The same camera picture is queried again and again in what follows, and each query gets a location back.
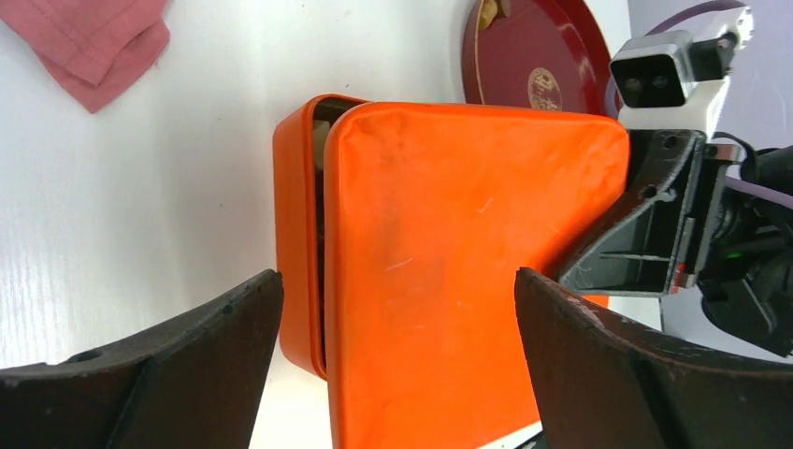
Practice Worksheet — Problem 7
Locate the orange box lid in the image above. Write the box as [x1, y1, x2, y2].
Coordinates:
[324, 103, 629, 448]

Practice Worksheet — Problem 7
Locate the white chocolate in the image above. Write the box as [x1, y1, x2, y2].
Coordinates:
[312, 120, 331, 170]

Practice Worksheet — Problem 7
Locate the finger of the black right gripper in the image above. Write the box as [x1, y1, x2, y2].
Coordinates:
[554, 130, 707, 297]

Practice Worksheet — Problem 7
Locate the pink cloth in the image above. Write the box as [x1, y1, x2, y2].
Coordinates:
[1, 0, 170, 113]

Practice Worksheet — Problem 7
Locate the red round plate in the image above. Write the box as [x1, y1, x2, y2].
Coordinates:
[461, 0, 621, 117]

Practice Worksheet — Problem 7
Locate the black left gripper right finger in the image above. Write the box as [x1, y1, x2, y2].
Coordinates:
[514, 268, 792, 448]

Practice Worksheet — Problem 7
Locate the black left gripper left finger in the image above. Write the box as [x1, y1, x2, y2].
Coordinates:
[1, 269, 283, 448]

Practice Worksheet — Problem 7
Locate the orange chocolate box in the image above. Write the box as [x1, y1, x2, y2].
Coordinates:
[272, 94, 365, 379]

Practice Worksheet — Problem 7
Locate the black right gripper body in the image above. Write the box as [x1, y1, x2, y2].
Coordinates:
[697, 139, 792, 358]

